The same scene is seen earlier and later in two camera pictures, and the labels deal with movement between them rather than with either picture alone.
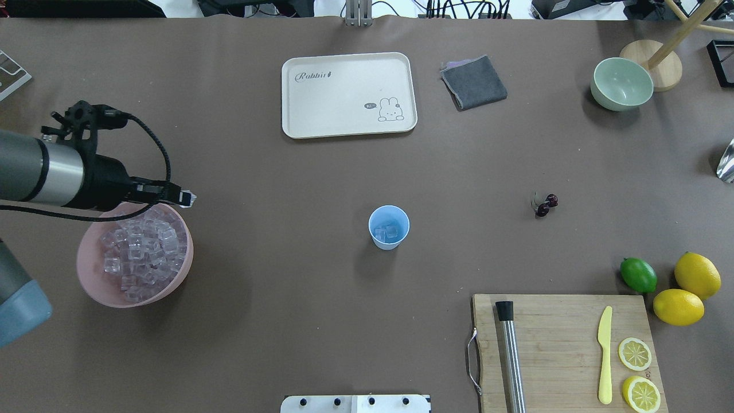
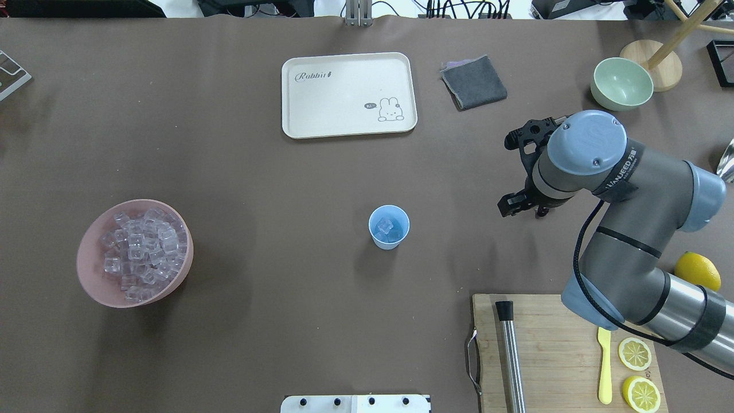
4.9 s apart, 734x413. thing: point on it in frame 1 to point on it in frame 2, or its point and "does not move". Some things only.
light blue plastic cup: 387,225 does not move
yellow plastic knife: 605,334 does not move
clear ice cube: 193,197 to 385,225
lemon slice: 635,354 does not move
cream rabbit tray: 347,94 does not move
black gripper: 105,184 to 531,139
